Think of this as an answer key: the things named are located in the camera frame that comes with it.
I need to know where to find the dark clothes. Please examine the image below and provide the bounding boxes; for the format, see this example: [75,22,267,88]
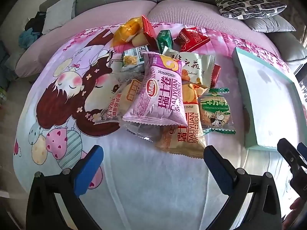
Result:
[25,11,47,33]

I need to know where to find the clear plastic packet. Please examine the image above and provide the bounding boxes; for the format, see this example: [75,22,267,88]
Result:
[123,121,166,142]

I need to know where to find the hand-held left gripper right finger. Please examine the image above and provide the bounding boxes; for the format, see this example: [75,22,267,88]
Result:
[204,145,282,230]

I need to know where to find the black white patterned pillow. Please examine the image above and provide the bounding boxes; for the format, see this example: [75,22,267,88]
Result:
[215,0,287,20]

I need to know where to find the white green cracker packet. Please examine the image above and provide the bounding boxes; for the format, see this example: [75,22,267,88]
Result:
[121,45,149,73]

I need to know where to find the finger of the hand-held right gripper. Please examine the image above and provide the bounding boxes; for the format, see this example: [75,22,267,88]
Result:
[297,142,307,160]
[277,138,307,173]

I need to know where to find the pink swiss roll packet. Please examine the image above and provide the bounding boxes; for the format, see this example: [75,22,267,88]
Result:
[122,51,186,127]

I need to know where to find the white brush-print snack packet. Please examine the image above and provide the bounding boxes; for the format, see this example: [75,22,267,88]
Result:
[163,48,215,90]

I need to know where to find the teal box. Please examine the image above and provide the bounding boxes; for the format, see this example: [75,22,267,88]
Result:
[231,47,305,152]

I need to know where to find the orange clear snack packet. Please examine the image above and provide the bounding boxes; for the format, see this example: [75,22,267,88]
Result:
[113,17,144,47]

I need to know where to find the small red snack packet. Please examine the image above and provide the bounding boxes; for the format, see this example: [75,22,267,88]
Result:
[209,64,221,87]

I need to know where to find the thin red snack packet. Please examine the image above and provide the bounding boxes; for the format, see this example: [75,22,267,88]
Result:
[141,15,157,44]

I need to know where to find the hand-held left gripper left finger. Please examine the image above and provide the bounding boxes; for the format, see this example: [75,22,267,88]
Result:
[26,145,104,230]

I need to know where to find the wide red snack packet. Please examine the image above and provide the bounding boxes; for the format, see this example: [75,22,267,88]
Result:
[175,27,211,52]

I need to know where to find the pink sofa cover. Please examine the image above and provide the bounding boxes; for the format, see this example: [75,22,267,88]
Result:
[14,0,288,78]

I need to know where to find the clear green cow cookie packet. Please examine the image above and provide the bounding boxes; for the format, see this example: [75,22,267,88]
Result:
[200,87,237,135]

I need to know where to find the clear bread packet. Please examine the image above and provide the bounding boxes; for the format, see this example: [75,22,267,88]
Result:
[94,76,145,125]

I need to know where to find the orange swiss roll packet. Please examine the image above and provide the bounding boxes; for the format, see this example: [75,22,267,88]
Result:
[155,83,207,159]

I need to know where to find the yellow cake piece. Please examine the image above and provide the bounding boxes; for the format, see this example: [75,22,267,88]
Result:
[131,33,148,47]

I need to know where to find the green snack packet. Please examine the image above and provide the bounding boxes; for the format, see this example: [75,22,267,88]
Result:
[156,29,173,50]

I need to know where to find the person's right hand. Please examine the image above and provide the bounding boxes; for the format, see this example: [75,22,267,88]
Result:
[283,196,307,224]

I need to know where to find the pale grey pillow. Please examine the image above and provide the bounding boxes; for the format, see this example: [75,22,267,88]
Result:
[42,0,77,34]

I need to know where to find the printed cartoon blanket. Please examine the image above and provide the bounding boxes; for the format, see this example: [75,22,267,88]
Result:
[13,20,307,230]

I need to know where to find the teal clothes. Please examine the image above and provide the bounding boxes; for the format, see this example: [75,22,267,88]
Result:
[19,27,40,51]

